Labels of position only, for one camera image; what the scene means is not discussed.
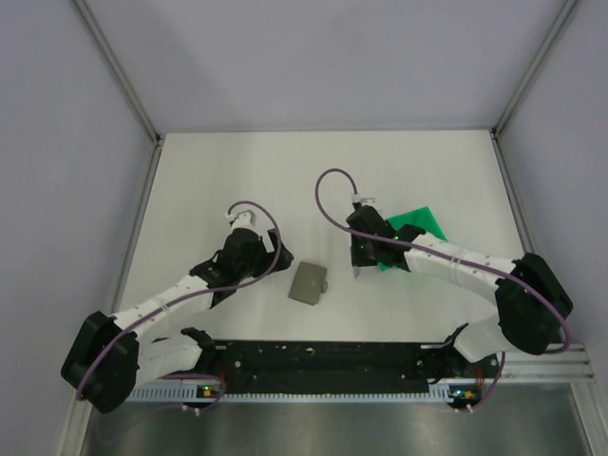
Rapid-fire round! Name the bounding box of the grey card holder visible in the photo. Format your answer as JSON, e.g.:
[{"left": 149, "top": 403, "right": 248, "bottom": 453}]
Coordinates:
[{"left": 288, "top": 261, "right": 329, "bottom": 306}]

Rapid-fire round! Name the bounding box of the green plastic bin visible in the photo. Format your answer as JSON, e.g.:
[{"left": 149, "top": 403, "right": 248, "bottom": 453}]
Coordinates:
[{"left": 374, "top": 206, "right": 447, "bottom": 272}]

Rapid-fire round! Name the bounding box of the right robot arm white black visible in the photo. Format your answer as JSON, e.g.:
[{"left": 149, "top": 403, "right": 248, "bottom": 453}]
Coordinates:
[{"left": 346, "top": 202, "right": 574, "bottom": 376}]

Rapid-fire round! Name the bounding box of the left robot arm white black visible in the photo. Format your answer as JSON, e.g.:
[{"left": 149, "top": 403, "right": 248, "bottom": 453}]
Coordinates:
[{"left": 60, "top": 228, "right": 294, "bottom": 414}]

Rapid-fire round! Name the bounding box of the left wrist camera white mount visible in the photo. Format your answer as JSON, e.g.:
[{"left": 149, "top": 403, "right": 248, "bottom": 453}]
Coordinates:
[{"left": 226, "top": 210, "right": 257, "bottom": 232}]

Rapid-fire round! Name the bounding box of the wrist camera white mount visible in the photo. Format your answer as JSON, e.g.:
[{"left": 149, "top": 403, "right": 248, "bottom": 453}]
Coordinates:
[
  {"left": 351, "top": 193, "right": 378, "bottom": 210},
  {"left": 226, "top": 210, "right": 257, "bottom": 232}
]

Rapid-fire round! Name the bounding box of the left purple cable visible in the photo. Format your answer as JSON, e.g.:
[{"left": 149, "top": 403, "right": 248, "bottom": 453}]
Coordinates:
[{"left": 75, "top": 199, "right": 284, "bottom": 414}]

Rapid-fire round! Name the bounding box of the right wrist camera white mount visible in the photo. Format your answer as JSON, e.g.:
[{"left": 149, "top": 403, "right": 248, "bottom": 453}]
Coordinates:
[{"left": 351, "top": 193, "right": 378, "bottom": 210}]

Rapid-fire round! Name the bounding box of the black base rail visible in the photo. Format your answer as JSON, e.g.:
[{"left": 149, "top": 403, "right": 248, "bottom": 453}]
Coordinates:
[{"left": 156, "top": 325, "right": 504, "bottom": 395}]

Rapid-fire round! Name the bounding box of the white slotted cable duct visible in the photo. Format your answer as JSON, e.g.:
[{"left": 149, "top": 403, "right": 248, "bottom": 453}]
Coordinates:
[{"left": 126, "top": 380, "right": 479, "bottom": 406}]

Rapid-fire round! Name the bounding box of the right aluminium frame post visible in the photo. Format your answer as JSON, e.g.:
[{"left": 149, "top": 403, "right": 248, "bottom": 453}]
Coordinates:
[{"left": 491, "top": 0, "right": 585, "bottom": 139}]

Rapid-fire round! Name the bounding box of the aluminium frame post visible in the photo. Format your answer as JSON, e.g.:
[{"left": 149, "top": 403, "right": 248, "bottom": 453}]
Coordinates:
[
  {"left": 491, "top": 0, "right": 585, "bottom": 139},
  {"left": 68, "top": 0, "right": 162, "bottom": 144}
]

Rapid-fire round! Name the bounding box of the left aluminium frame post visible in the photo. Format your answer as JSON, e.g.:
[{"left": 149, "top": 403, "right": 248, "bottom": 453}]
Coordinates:
[{"left": 68, "top": 0, "right": 162, "bottom": 144}]

